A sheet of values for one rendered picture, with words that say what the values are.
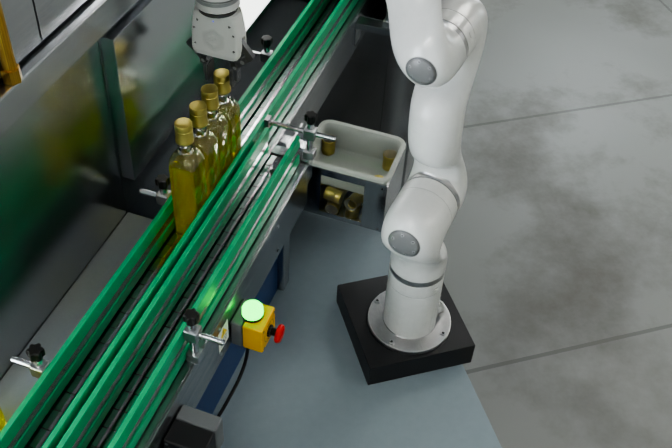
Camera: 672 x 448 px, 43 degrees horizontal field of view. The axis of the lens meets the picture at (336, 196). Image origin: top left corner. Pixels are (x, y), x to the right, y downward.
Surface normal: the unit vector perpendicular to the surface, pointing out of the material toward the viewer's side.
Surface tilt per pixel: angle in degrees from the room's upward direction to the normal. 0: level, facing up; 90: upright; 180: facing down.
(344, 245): 0
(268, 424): 0
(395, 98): 90
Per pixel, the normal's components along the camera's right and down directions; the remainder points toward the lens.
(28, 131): 0.94, 0.26
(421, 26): -0.43, -0.15
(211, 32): -0.35, 0.64
